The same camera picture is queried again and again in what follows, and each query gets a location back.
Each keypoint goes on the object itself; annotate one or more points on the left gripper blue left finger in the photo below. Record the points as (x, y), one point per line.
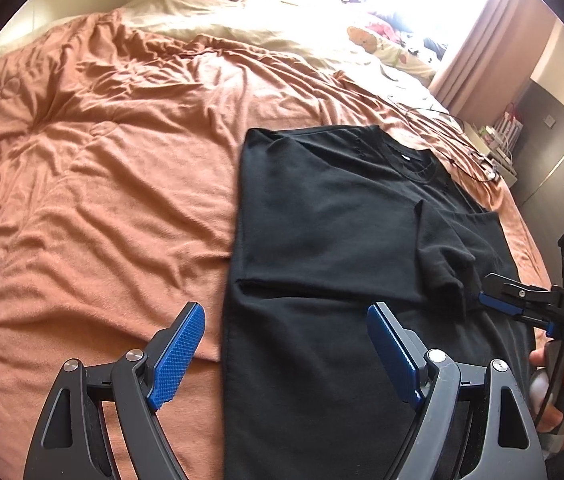
(169, 354)

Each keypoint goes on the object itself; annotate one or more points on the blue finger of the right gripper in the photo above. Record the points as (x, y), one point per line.
(499, 287)
(533, 316)

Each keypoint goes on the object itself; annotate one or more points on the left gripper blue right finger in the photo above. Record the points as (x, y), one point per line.
(402, 356)

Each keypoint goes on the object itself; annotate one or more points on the black long-sleeve sweatshirt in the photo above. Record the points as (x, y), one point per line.
(331, 220)

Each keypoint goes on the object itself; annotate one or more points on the pile of clothes by window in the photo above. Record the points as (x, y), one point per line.
(391, 29)

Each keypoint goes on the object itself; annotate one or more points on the white bedside cabinet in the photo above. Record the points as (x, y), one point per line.
(489, 144)

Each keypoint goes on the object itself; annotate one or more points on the rust orange bed blanket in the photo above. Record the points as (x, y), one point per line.
(106, 231)

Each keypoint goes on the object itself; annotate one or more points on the pink curtain right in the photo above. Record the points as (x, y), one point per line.
(479, 79)

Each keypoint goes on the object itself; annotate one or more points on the patterned pillow with bear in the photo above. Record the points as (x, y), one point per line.
(411, 58)

